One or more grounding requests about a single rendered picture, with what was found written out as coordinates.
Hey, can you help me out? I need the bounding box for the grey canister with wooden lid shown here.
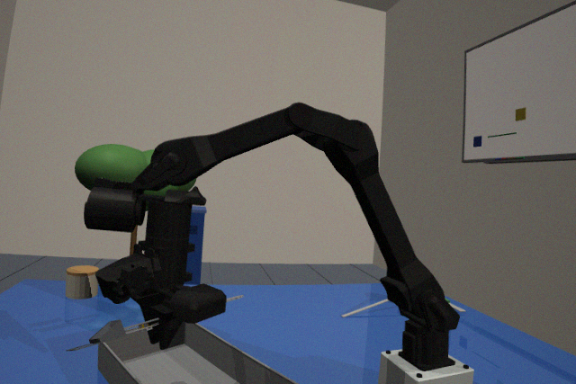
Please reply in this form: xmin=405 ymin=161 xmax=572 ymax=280
xmin=66 ymin=265 xmax=99 ymax=299

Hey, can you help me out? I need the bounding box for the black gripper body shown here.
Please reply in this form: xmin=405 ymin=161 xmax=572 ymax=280
xmin=138 ymin=235 xmax=227 ymax=324

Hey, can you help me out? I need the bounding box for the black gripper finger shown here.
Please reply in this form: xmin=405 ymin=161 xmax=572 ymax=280
xmin=131 ymin=292 xmax=166 ymax=344
xmin=151 ymin=303 xmax=183 ymax=350

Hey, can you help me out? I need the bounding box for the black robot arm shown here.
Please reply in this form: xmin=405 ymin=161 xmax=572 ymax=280
xmin=84 ymin=102 xmax=460 ymax=371

